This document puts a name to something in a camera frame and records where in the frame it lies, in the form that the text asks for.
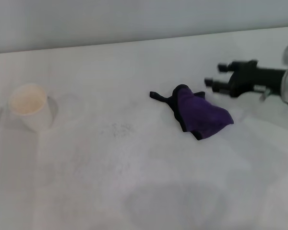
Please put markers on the white paper cup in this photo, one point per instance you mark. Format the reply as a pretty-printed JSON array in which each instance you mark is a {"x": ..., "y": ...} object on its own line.
[{"x": 31, "y": 110}]

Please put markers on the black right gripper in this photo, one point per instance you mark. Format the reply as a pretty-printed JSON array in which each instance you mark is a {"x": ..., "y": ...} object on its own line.
[{"x": 252, "y": 77}]

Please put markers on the purple rag with black trim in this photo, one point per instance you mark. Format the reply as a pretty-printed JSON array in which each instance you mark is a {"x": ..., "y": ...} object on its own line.
[{"x": 199, "y": 112}]

